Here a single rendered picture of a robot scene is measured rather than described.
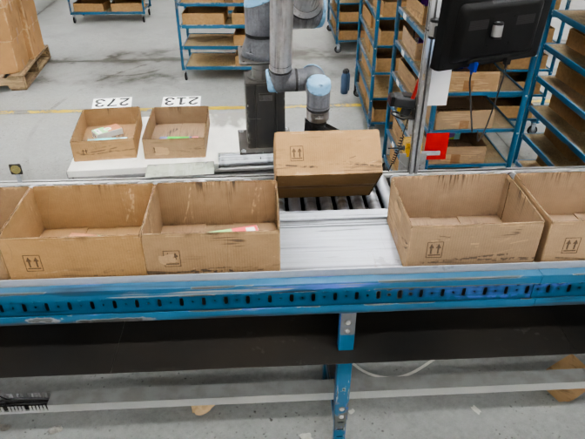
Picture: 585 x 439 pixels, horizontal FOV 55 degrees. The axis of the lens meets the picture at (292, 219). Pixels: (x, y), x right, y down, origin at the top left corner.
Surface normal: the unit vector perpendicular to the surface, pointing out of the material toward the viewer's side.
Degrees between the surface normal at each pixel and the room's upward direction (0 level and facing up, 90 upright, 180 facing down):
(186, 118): 88
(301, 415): 0
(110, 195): 90
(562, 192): 89
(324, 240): 0
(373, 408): 0
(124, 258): 90
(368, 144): 43
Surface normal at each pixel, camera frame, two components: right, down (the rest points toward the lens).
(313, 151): 0.04, -0.23
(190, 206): 0.06, 0.54
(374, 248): 0.00, -0.83
